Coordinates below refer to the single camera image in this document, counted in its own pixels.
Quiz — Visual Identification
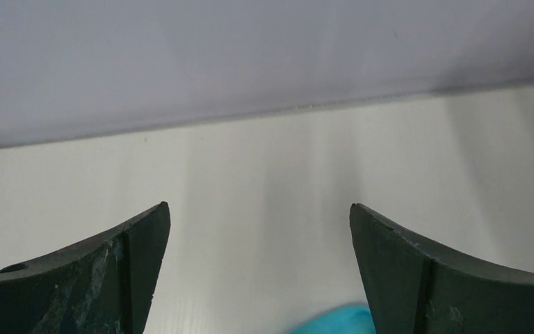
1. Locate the cyan t shirt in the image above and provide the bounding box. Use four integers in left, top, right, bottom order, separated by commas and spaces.
290, 304, 376, 334

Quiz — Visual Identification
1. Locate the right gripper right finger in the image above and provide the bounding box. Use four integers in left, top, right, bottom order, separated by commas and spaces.
349, 203, 534, 333

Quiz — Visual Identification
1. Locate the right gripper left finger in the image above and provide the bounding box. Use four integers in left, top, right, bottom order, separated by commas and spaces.
0, 202, 170, 333

